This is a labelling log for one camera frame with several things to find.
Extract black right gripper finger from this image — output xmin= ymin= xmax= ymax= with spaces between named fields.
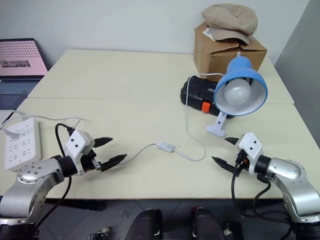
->
xmin=211 ymin=156 xmax=236 ymax=174
xmin=224 ymin=136 xmax=241 ymax=147

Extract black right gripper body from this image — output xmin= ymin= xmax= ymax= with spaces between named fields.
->
xmin=233 ymin=148 xmax=251 ymax=177

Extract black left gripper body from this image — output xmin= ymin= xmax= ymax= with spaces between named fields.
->
xmin=80 ymin=147 xmax=103 ymax=173

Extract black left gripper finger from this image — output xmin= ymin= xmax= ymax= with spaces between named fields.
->
xmin=93 ymin=136 xmax=114 ymax=149
xmin=100 ymin=153 xmax=128 ymax=173

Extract blue clip desk lamp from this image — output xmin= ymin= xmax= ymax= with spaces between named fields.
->
xmin=206 ymin=51 xmax=269 ymax=138

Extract white light bulb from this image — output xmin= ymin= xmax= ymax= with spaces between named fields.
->
xmin=223 ymin=79 xmax=252 ymax=106

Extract black tool case orange latch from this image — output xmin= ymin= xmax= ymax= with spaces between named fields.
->
xmin=180 ymin=76 xmax=236 ymax=120

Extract dark rounded shape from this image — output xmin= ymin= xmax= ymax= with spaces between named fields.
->
xmin=190 ymin=206 xmax=226 ymax=240
xmin=131 ymin=208 xmax=164 ymax=240

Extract white power strip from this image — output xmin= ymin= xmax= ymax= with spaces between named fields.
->
xmin=4 ymin=118 xmax=43 ymax=172

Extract brown cardboard box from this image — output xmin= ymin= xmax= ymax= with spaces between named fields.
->
xmin=194 ymin=21 xmax=268 ymax=82

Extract white shipping label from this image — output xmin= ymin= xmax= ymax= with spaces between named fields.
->
xmin=202 ymin=27 xmax=216 ymax=41

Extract laptop with pink screen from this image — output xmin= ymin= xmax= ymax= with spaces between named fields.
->
xmin=0 ymin=38 xmax=49 ymax=111

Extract beige flat cap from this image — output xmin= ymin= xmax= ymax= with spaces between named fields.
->
xmin=201 ymin=3 xmax=259 ymax=46

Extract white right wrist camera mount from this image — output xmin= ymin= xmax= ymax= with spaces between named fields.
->
xmin=237 ymin=132 xmax=265 ymax=176

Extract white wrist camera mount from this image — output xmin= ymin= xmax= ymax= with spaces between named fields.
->
xmin=64 ymin=129 xmax=98 ymax=176
xmin=237 ymin=132 xmax=265 ymax=176

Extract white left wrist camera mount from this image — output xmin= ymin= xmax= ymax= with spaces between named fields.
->
xmin=64 ymin=129 xmax=98 ymax=176

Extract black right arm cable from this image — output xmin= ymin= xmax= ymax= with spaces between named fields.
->
xmin=231 ymin=149 xmax=294 ymax=224

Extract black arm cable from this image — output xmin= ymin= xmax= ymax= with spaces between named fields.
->
xmin=231 ymin=149 xmax=294 ymax=224
xmin=34 ymin=123 xmax=76 ymax=236

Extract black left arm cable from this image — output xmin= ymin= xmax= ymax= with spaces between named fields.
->
xmin=34 ymin=123 xmax=76 ymax=236

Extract white lamp power cord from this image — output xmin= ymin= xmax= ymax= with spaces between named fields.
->
xmin=1 ymin=72 xmax=225 ymax=167

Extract white inline cord switch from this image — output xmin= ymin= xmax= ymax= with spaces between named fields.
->
xmin=156 ymin=141 xmax=177 ymax=154

